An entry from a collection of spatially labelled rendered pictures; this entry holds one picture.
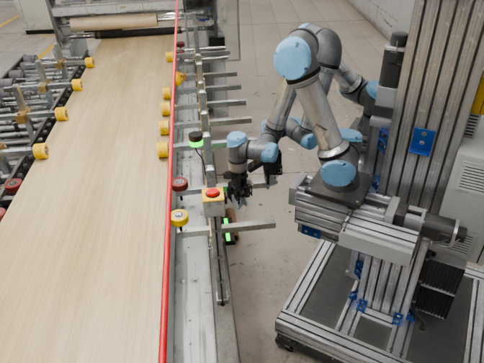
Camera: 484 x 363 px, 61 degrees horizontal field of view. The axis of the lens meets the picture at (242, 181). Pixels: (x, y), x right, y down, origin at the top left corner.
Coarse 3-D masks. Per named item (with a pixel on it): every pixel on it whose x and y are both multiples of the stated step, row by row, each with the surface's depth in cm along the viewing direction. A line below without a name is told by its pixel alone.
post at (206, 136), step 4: (208, 132) 178; (204, 136) 176; (208, 136) 176; (204, 140) 177; (208, 140) 177; (204, 144) 178; (208, 144) 178; (204, 148) 179; (208, 148) 179; (204, 152) 180; (208, 152) 180; (208, 156) 182; (208, 160) 183; (208, 164) 184; (212, 164) 184
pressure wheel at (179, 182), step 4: (180, 176) 197; (172, 180) 195; (176, 180) 195; (180, 180) 195; (184, 180) 194; (172, 184) 192; (176, 184) 192; (180, 184) 192; (184, 184) 192; (172, 188) 193; (176, 188) 191; (180, 188) 192; (184, 188) 193
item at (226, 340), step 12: (204, 156) 251; (204, 180) 230; (216, 180) 230; (228, 276) 172; (216, 288) 167; (228, 288) 167; (216, 300) 162; (228, 300) 162; (216, 312) 157; (228, 312) 157; (216, 324) 153; (228, 324) 153; (216, 336) 149; (228, 336) 148; (216, 348) 145; (228, 348) 145; (228, 360) 141; (240, 360) 141
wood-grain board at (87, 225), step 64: (128, 64) 334; (64, 128) 244; (128, 128) 241; (64, 192) 190; (128, 192) 189; (0, 256) 157; (64, 256) 156; (128, 256) 155; (0, 320) 133; (64, 320) 133; (128, 320) 132
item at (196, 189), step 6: (258, 180) 200; (264, 180) 200; (198, 186) 198; (204, 186) 198; (222, 186) 197; (252, 186) 199; (258, 186) 199; (264, 186) 200; (180, 192) 196; (186, 192) 196; (192, 192) 197; (198, 192) 197
